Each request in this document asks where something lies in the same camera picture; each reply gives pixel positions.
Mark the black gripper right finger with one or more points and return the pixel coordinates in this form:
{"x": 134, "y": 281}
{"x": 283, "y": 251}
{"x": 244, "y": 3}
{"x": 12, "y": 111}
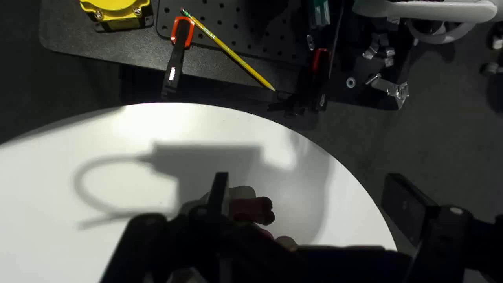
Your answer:
{"x": 411, "y": 213}

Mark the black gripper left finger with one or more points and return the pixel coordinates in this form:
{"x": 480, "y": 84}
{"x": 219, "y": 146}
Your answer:
{"x": 219, "y": 194}

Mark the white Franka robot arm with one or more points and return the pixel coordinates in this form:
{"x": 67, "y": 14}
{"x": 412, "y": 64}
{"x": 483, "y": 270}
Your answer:
{"x": 419, "y": 10}

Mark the yellow pencil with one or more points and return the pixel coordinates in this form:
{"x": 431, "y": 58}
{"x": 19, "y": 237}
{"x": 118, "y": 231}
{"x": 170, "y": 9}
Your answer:
{"x": 230, "y": 51}

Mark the black perforated mounting board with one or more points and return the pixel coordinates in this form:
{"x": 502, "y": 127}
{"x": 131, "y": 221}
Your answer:
{"x": 246, "y": 26}

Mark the yellow emergency stop box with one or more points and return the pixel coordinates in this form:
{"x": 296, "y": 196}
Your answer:
{"x": 115, "y": 10}

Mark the metal bracket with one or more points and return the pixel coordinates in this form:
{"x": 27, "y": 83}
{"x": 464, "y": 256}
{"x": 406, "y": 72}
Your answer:
{"x": 390, "y": 89}

